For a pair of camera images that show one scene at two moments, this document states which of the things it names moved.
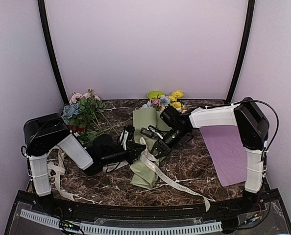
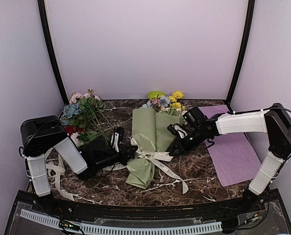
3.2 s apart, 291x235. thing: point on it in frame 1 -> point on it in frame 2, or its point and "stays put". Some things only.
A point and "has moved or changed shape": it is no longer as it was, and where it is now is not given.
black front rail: [186, 211] stays put
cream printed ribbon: [147, 156] has moved or changed shape
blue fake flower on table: [68, 111] stays put
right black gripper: [164, 148] -> [182, 148]
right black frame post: [251, 12] stays put
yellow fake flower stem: [176, 94] stays put
